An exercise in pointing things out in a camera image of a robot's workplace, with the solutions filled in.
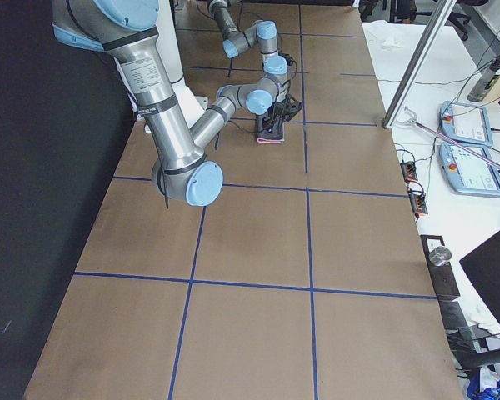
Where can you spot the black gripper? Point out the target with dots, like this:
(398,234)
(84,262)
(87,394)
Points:
(273,113)

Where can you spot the pink towel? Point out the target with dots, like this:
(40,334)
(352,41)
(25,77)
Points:
(269,129)

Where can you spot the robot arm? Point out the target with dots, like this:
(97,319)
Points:
(140,35)
(235,42)

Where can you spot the crumpled white tissue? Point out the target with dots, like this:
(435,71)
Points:
(392,43)

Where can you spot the reacher grabber stick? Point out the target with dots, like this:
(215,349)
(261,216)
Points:
(413,120)

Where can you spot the orange black connector box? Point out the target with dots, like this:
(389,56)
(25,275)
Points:
(409,172)

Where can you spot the far blue teach pendant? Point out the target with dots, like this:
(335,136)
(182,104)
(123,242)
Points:
(466,123)

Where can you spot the blue teach pendant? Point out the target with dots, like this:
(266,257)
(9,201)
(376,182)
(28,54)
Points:
(466,123)
(467,174)

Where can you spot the near blue teach pendant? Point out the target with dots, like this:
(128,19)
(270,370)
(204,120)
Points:
(467,174)

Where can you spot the small metal cup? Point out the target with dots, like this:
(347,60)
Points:
(439,256)

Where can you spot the black monitor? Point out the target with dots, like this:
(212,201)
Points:
(482,267)

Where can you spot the aluminium frame post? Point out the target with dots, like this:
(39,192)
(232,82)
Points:
(428,38)

